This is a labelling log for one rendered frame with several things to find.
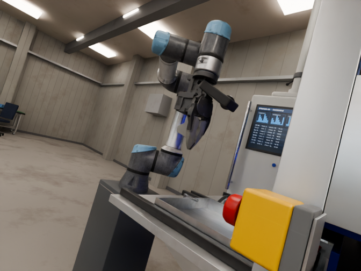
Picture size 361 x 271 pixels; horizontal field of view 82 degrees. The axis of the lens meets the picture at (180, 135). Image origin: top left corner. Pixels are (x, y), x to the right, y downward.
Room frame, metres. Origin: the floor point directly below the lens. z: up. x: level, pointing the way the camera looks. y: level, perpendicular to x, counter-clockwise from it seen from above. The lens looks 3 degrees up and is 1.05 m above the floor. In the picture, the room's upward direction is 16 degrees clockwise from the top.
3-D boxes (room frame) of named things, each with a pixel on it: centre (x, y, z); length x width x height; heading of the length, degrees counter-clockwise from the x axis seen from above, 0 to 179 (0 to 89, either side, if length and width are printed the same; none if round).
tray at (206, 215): (0.53, -0.20, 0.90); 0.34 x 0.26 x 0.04; 48
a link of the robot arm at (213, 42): (0.59, -0.02, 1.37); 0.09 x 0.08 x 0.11; 5
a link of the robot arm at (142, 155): (1.09, 0.15, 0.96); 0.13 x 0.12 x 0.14; 95
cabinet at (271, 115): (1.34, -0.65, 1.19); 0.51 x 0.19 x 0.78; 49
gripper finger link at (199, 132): (0.60, -0.03, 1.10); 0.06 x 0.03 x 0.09; 49
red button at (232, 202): (0.28, -0.10, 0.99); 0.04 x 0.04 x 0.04; 49
